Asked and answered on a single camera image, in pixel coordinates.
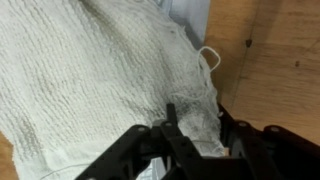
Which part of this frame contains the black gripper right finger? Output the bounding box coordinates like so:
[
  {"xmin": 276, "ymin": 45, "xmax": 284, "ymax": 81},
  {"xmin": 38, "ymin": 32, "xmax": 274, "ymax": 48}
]
[{"xmin": 218, "ymin": 104, "xmax": 320, "ymax": 180}]

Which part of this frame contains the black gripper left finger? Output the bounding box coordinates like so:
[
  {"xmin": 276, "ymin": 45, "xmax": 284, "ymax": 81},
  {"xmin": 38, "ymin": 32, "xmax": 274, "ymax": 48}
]
[{"xmin": 76, "ymin": 103, "xmax": 201, "ymax": 180}]

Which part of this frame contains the white cloth towel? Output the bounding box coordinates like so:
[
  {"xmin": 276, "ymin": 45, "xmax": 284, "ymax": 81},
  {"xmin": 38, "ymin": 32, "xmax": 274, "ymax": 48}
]
[{"xmin": 0, "ymin": 0, "xmax": 224, "ymax": 180}]

